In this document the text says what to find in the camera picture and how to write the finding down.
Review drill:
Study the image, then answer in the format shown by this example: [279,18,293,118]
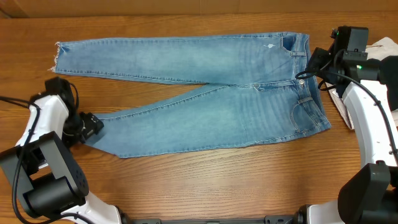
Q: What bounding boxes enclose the folded light grey trousers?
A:
[326,37,398,130]

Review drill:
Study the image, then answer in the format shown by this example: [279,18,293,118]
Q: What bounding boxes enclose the light blue denim jeans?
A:
[52,32,331,158]

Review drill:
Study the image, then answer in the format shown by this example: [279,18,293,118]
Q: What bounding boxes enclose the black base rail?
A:
[127,215,297,224]

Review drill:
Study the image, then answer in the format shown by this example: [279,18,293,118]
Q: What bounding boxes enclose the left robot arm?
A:
[1,77,132,224]

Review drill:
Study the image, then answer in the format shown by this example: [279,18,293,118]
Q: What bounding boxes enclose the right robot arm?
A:
[290,26,397,223]

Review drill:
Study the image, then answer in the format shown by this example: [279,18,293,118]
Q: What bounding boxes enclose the folded black garment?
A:
[381,55,398,111]

